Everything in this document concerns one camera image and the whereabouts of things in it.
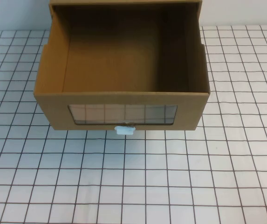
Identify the brown cardboard shoe box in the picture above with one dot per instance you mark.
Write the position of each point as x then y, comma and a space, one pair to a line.
51, 112

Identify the light blue plastic tab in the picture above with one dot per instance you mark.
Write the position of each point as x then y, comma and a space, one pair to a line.
124, 130

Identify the white black-grid tablecloth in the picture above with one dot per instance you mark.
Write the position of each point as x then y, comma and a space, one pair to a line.
133, 182

